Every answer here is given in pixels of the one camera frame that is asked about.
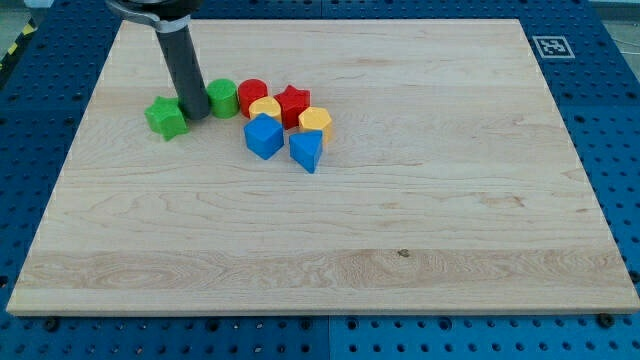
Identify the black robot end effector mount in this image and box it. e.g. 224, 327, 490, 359
105, 0, 204, 33

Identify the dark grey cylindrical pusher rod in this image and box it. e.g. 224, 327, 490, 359
156, 26, 210, 120

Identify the green star block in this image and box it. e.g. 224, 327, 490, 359
144, 96, 189, 141

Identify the red star block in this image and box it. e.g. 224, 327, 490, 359
274, 85, 311, 130

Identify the green cylinder block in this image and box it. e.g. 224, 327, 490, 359
206, 78, 240, 119

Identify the red cylinder block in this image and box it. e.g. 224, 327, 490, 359
237, 78, 268, 118

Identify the yellow half-round block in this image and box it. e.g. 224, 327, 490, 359
248, 96, 282, 122

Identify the blue cube block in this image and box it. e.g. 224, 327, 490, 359
244, 113, 284, 160

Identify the yellow hexagon block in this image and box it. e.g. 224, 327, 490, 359
298, 106, 333, 146

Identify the blue triangle block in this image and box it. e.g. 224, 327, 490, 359
289, 130, 323, 173

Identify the black bolt front left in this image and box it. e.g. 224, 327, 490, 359
42, 317, 60, 333

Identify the black bolt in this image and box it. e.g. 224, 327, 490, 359
42, 317, 60, 333
597, 313, 615, 329

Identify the light wooden board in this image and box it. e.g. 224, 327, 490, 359
7, 19, 639, 317

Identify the white fiducial marker tag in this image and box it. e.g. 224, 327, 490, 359
532, 35, 575, 59

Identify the black bolt front right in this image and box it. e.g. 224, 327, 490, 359
597, 313, 615, 329

